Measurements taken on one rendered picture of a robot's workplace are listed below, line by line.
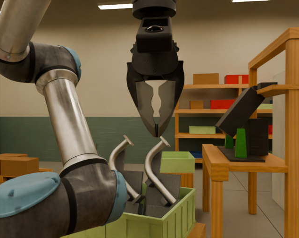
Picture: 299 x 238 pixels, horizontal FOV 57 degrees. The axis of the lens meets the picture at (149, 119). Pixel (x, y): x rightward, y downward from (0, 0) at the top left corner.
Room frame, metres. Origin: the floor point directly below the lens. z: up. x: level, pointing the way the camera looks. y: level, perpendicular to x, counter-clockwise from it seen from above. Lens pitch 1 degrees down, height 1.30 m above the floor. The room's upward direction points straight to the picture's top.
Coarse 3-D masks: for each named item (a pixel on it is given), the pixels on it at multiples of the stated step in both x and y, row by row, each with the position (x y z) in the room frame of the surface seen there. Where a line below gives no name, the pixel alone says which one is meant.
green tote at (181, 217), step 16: (144, 192) 1.35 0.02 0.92; (192, 192) 1.20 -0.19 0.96; (176, 208) 1.00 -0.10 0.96; (192, 208) 1.21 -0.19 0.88; (112, 224) 0.96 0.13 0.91; (128, 224) 0.93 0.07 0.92; (144, 224) 0.91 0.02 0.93; (160, 224) 0.88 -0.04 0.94; (176, 224) 1.01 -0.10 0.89; (192, 224) 1.20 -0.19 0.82
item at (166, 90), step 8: (160, 88) 0.43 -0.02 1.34; (168, 88) 0.43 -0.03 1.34; (160, 96) 0.43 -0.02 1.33; (168, 96) 0.43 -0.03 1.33; (168, 104) 0.43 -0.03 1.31; (160, 112) 0.43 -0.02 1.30; (168, 112) 0.43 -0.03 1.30; (160, 120) 0.43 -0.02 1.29; (168, 120) 0.43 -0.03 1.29; (160, 128) 0.43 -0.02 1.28
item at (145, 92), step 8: (136, 88) 0.43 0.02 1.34; (144, 88) 0.43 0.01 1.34; (152, 88) 0.43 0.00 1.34; (144, 96) 0.43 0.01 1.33; (152, 96) 0.44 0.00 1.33; (144, 104) 0.43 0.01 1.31; (144, 112) 0.43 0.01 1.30; (152, 112) 0.43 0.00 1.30; (144, 120) 0.43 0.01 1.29; (152, 120) 0.43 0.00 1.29; (152, 128) 0.43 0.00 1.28
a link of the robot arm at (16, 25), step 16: (16, 0) 0.51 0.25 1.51; (32, 0) 0.50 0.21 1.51; (48, 0) 0.52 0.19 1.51; (0, 16) 0.57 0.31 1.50; (16, 16) 0.54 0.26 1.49; (32, 16) 0.54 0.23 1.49; (0, 32) 0.60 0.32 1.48; (16, 32) 0.58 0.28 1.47; (32, 32) 0.60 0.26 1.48; (0, 48) 0.64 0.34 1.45; (16, 48) 0.63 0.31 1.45; (0, 64) 0.67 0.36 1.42; (16, 64) 0.69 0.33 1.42; (16, 80) 0.74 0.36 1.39
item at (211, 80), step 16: (208, 80) 6.51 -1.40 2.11; (224, 80) 6.78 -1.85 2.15; (240, 80) 6.34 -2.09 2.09; (176, 112) 6.50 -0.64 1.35; (192, 112) 6.45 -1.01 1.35; (208, 112) 6.40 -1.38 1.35; (224, 112) 6.35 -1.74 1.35; (272, 112) 6.20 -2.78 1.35; (176, 128) 6.54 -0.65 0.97; (192, 128) 6.54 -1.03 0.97; (208, 128) 6.49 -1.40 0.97; (272, 128) 6.29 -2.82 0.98; (176, 144) 6.54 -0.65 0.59
